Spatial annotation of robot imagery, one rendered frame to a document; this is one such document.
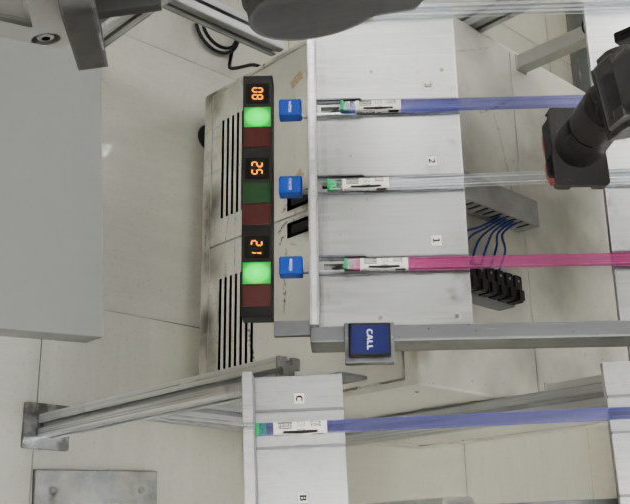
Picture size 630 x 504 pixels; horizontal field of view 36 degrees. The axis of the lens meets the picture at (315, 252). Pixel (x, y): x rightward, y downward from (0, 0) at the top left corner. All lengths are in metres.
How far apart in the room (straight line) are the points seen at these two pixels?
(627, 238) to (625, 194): 0.06
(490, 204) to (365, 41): 0.43
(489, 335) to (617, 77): 0.36
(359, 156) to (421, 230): 0.13
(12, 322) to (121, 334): 0.81
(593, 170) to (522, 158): 0.69
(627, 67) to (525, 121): 0.93
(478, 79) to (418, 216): 0.63
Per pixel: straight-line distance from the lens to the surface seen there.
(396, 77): 1.33
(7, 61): 1.19
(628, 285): 1.26
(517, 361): 1.69
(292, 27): 0.55
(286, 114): 1.29
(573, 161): 1.18
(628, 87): 1.00
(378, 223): 1.24
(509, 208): 1.70
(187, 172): 2.08
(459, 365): 1.56
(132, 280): 1.93
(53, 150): 1.18
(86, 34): 0.49
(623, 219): 1.29
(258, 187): 1.27
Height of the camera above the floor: 1.56
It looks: 43 degrees down
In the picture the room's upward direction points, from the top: 71 degrees clockwise
